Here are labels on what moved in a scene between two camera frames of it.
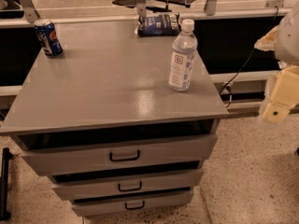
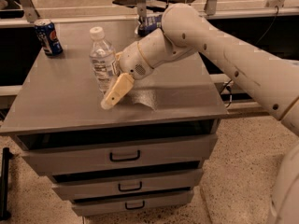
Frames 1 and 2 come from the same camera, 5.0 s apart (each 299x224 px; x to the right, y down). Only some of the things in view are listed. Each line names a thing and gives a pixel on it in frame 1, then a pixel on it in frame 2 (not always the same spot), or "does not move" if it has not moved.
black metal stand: x=5 y=215 does not move
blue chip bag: x=159 y=24 does not move
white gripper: x=288 y=41 to x=133 y=62
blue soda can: x=47 y=34 does not move
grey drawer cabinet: x=102 y=120 does not move
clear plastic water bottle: x=183 y=55 to x=103 y=59
